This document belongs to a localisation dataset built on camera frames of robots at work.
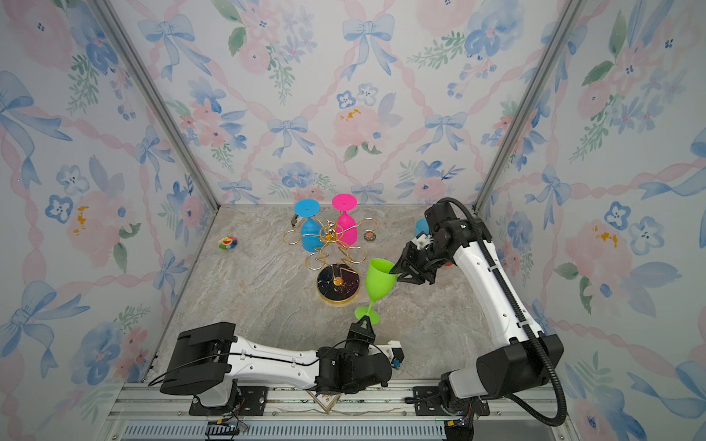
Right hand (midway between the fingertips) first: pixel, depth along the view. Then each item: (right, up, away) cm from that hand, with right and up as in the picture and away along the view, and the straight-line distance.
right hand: (395, 273), depth 72 cm
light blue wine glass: (+13, +13, +24) cm, 30 cm away
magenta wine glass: (-13, +19, +8) cm, 25 cm away
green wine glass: (-4, -2, -2) cm, 5 cm away
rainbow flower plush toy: (-60, +7, +35) cm, 70 cm away
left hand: (-8, -12, +3) cm, 15 cm away
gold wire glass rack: (-16, -7, +23) cm, 29 cm away
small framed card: (-18, -34, +1) cm, 39 cm away
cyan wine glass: (-22, +10, +2) cm, 25 cm away
